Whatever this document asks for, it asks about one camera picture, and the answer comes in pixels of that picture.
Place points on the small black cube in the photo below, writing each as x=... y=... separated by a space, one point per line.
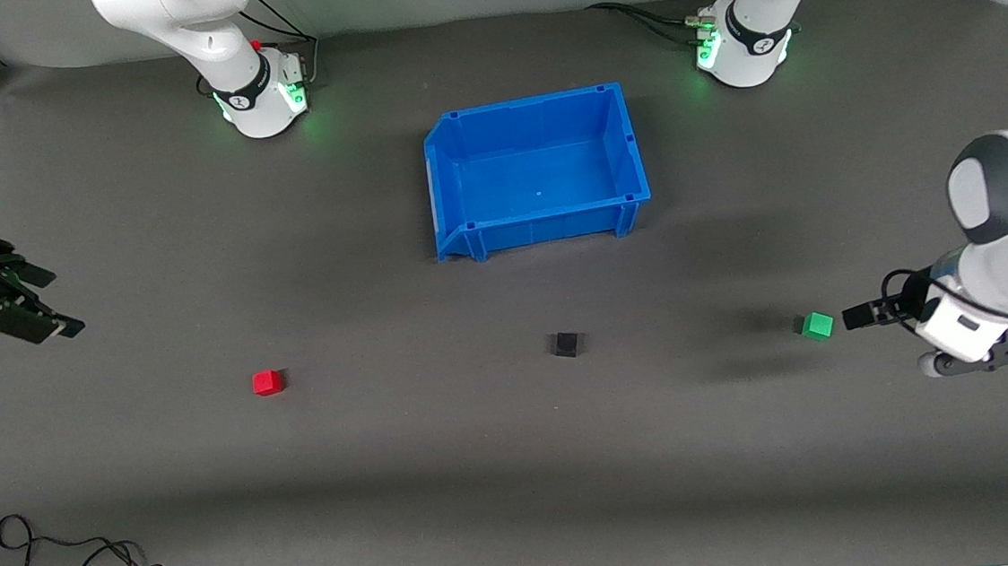
x=566 y=345

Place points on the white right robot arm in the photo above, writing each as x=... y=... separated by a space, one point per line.
x=206 y=36

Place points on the blue plastic storage bin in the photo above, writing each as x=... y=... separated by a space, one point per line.
x=541 y=181

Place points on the small red cube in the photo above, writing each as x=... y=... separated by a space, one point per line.
x=267 y=383

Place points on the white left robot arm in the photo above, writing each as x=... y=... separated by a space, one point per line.
x=755 y=47

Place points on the dark grey table mat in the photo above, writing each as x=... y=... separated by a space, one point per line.
x=518 y=462

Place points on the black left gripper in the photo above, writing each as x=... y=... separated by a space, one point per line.
x=904 y=299

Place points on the small green cube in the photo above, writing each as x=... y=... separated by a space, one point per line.
x=818 y=326

